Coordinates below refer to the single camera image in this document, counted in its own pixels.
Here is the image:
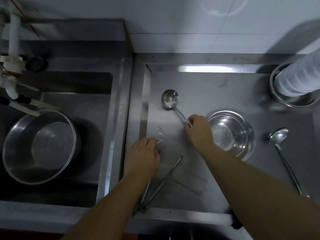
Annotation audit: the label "person's right hand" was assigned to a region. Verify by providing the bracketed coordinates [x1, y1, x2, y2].
[184, 114, 218, 151]

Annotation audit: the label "person's left hand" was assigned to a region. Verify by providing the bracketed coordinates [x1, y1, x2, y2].
[124, 138, 161, 181]

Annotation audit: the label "clear glass cup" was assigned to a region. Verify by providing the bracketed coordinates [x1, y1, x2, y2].
[147, 126, 165, 151]

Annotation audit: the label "steel ladle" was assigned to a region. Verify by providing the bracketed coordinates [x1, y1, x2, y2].
[267, 128, 310, 198]
[161, 89, 192, 128]

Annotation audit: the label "person's left forearm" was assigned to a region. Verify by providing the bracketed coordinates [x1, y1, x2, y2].
[62, 172, 157, 240]

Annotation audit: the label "person's right forearm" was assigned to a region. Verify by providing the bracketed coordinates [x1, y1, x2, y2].
[196, 143, 320, 240]

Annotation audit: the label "steel tongs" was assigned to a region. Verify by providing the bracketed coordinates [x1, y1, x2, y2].
[132, 155, 183, 217]

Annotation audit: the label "shallow steel bowl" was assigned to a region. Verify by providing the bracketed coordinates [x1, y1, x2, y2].
[207, 110, 255, 161]

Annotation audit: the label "steel sink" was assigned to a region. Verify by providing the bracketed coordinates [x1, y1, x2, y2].
[0, 19, 134, 208]

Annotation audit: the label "deep steel bowl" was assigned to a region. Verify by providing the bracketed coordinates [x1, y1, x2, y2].
[269, 62, 320, 108]

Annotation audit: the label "stack of white plastic containers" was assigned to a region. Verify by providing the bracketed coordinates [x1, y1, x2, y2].
[274, 46, 320, 97]

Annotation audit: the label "large steel pot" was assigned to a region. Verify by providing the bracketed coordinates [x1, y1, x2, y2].
[2, 109, 82, 186]

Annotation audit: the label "black drain plug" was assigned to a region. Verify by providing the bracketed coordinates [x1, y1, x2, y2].
[26, 56, 48, 72]

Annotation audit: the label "white faucet pipe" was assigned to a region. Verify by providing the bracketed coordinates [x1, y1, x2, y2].
[0, 7, 27, 100]

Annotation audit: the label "red wire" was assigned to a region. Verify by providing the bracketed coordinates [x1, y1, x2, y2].
[7, 0, 45, 40]

